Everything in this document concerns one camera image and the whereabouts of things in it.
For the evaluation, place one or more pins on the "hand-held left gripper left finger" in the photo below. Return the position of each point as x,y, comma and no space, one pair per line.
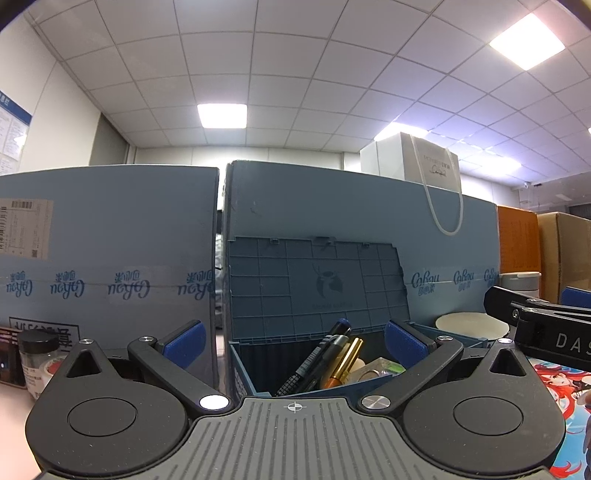
184,339

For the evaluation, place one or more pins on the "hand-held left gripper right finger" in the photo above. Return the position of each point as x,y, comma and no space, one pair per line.
404,341

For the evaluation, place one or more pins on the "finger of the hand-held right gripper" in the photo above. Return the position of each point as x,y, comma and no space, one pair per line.
501,300
577,296

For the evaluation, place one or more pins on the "cream hand cream tube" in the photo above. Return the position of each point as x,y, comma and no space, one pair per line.
358,366

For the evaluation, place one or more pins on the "black pen with grey label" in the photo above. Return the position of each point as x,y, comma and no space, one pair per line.
330,353

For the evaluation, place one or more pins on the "black marker with blue cap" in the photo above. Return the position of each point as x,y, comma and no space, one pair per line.
304,364

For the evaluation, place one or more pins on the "dark blue container-style storage box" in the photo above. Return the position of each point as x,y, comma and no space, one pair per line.
300,286

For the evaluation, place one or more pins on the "white and grey thermos bottle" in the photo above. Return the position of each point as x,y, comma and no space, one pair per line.
519,281

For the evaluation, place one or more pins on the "white round lid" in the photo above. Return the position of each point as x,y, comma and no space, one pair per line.
471,325

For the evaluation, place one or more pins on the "brown cardboard box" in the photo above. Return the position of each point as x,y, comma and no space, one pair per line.
568,249

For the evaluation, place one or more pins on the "colourful printed mat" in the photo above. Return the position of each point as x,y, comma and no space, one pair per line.
568,392

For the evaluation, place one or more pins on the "orange cardboard box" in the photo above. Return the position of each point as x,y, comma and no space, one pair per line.
517,240

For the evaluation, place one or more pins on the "blue printed cardboard box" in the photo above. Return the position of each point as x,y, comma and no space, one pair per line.
115,221
323,207

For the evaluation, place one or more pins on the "clear jar with black lid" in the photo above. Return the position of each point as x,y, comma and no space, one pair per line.
39,369

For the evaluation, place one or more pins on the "white paper bag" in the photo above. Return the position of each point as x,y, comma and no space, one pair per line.
406,161

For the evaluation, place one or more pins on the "small black box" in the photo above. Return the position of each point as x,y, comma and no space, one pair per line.
9,360

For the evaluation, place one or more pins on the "white security camera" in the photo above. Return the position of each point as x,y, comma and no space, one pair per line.
527,184

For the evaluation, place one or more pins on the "wall poster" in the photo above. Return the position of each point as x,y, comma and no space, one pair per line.
11,129

